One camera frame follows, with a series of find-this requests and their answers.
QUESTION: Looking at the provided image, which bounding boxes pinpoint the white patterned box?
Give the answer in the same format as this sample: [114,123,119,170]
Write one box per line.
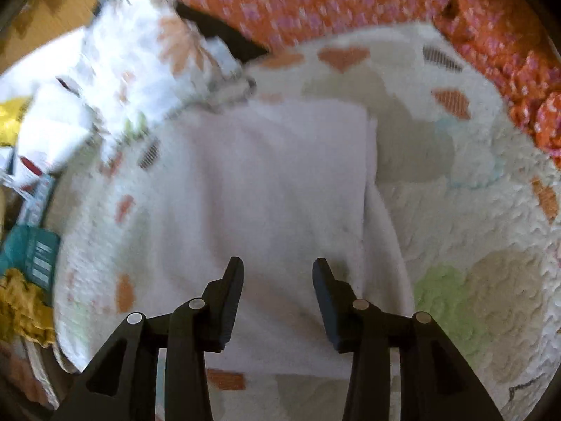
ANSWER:
[9,171,58,229]

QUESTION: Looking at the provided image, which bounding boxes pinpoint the mustard yellow cloth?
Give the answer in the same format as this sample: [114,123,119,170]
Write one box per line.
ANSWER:
[0,267,58,349]

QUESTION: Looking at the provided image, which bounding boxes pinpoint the teal box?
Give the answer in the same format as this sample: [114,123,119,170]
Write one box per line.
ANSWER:
[0,225,61,292]

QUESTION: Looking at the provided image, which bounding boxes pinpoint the orange floral cloth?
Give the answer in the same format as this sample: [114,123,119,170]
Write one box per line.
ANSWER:
[173,0,561,159]

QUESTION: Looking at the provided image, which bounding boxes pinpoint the white floral embroidered garment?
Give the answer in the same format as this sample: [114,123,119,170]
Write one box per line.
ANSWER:
[144,99,417,380]

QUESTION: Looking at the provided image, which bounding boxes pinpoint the white paper bag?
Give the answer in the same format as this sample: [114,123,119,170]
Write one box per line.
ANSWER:
[0,81,99,180]

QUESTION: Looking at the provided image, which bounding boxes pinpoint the quilted patchwork bedspread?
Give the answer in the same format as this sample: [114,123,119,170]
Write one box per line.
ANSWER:
[44,22,561,421]

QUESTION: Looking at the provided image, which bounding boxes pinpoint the white floral pillow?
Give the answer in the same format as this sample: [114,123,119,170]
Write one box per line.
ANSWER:
[72,0,257,150]

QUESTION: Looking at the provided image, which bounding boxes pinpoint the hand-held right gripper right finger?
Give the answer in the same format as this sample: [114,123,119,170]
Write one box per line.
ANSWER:
[312,258,505,421]

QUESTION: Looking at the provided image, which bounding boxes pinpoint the yellow plastic bag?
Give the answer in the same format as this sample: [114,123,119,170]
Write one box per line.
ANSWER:
[0,99,31,147]

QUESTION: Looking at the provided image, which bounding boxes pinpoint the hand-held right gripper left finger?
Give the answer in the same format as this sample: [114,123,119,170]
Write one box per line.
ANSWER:
[53,256,245,421]

